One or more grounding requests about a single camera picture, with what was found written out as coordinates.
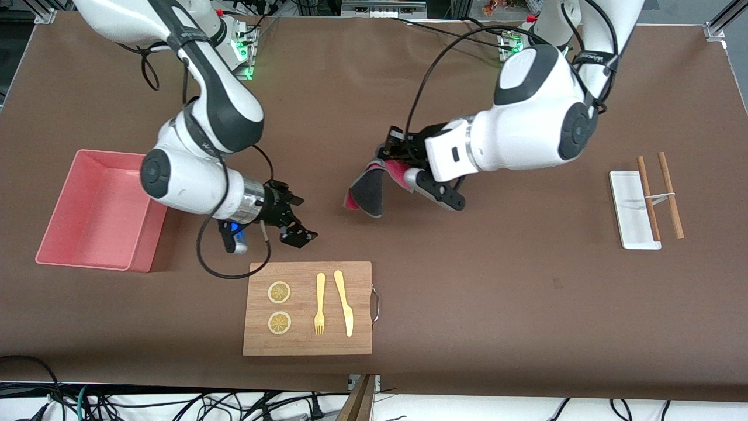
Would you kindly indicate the aluminium frame bracket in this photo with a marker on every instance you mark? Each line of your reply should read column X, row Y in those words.
column 45, row 14
column 716, row 30

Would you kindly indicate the yellow plastic fork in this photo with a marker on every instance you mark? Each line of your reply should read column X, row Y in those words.
column 320, row 292

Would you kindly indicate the grey and pink cloth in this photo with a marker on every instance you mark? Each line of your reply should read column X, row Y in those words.
column 368, row 196

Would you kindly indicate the wooden cutting board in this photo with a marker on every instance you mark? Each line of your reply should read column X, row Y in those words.
column 304, row 345

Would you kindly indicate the grey power strip box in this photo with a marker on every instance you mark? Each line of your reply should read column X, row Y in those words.
column 383, row 9

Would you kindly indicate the brown table cover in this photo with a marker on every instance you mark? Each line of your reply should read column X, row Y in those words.
column 467, row 263

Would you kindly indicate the pink plastic bin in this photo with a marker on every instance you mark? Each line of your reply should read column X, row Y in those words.
column 87, row 222

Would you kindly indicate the yellow plastic knife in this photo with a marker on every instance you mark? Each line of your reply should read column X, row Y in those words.
column 345, row 304

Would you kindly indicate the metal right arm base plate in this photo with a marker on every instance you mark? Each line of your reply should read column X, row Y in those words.
column 248, row 70

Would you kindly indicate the wooden plank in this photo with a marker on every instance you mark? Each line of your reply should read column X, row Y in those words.
column 359, row 403

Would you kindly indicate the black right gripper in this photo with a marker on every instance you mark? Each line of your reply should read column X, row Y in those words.
column 274, row 206

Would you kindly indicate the white rectangular tray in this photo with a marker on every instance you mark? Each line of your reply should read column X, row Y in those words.
column 628, row 204

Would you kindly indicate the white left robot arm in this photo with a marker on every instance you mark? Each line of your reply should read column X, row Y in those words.
column 526, row 123

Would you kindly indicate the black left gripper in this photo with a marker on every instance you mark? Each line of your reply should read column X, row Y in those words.
column 413, row 148

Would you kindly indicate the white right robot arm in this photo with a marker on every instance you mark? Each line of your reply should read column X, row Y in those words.
column 193, row 181

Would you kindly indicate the lemon slice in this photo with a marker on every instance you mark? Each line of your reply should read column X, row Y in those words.
column 279, row 323
column 279, row 292

